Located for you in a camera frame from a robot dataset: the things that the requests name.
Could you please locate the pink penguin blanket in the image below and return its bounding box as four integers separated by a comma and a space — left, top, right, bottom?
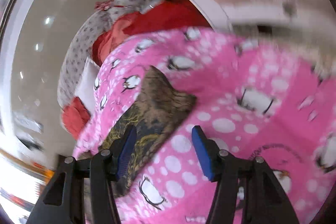
73, 28, 335, 223

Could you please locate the floral grey bolster pillow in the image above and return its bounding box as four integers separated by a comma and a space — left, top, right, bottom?
57, 0, 152, 108

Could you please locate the brown floral patterned garment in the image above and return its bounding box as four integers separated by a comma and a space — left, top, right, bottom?
100, 66, 197, 198

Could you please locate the large red heart pillow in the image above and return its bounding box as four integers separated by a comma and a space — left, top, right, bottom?
61, 97, 91, 140

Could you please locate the small red heart pillow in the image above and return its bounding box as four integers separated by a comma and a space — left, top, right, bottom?
92, 0, 210, 66

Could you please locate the white square pillow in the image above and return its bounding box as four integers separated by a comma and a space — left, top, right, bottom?
74, 57, 100, 115

